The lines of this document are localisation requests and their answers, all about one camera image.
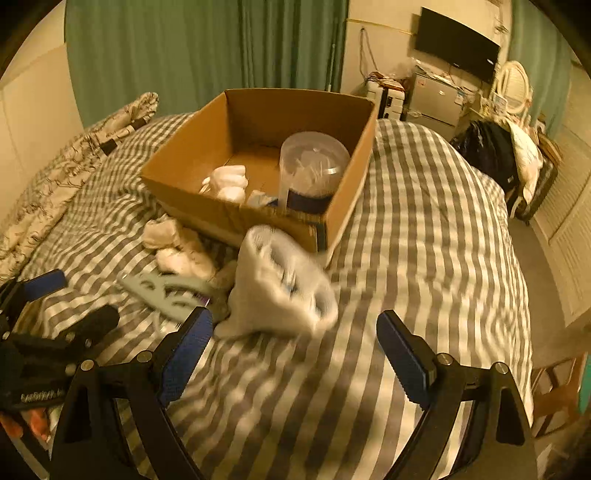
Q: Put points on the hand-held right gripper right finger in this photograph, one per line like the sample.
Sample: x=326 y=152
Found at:
x=402 y=361

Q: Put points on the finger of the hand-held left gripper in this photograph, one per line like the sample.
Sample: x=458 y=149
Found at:
x=45 y=280
x=94 y=323

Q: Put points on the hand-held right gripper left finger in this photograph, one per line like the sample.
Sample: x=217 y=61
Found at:
x=188 y=356

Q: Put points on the cardboard box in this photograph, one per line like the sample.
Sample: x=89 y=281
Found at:
x=258 y=138

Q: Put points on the grey flat plastic hanger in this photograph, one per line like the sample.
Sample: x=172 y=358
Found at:
x=157 y=288

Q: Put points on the grey brown cloth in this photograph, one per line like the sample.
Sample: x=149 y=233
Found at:
x=224 y=286

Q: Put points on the white sock bundle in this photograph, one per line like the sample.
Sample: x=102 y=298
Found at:
x=187 y=261
x=160 y=230
x=226 y=181

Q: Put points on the floral patterned quilt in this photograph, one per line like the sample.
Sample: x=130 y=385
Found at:
x=69 y=161

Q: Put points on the grey white checked blanket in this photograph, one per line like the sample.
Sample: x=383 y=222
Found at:
x=415 y=230

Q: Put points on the wooden stool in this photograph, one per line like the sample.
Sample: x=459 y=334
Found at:
x=561 y=392

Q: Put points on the small blue white packet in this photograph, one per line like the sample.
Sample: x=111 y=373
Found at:
x=261 y=198

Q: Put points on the clear plastic jar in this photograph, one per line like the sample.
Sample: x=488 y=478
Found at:
x=314 y=166

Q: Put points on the white louvered wardrobe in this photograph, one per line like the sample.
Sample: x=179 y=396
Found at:
x=572 y=221

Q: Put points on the dark suitcase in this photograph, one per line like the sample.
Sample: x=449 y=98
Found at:
x=540 y=189

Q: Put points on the black bag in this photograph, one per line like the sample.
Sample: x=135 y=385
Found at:
x=487 y=147

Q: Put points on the white cloth pile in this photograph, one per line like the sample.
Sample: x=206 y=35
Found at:
x=526 y=152

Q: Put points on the white suitcase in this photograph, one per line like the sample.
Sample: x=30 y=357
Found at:
x=390 y=104

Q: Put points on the silver mini fridge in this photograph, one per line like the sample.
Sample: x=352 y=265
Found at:
x=436 y=99

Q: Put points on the green curtain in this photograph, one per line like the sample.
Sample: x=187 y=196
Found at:
x=540 y=41
x=184 y=46

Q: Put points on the white oval mirror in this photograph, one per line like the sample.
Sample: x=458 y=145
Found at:
x=513 y=85

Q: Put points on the black wall television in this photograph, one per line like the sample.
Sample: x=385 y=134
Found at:
x=455 y=44

